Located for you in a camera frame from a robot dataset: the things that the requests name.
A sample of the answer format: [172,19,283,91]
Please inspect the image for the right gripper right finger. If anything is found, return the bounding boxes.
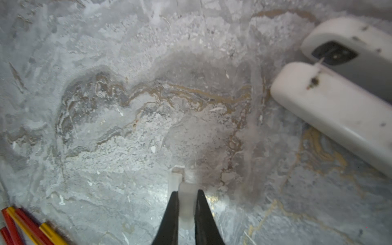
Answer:
[195,189,225,245]

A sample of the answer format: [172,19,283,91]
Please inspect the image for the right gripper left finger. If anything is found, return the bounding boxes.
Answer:
[152,192,179,245]

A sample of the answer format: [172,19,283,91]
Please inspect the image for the translucent protective cap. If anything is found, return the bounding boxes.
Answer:
[168,166,199,230]

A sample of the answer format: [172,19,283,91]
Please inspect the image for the red carving knife steep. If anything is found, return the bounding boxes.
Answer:
[2,208,24,245]

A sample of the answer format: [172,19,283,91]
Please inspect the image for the red carving knife left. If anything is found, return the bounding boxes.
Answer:
[1,227,14,245]

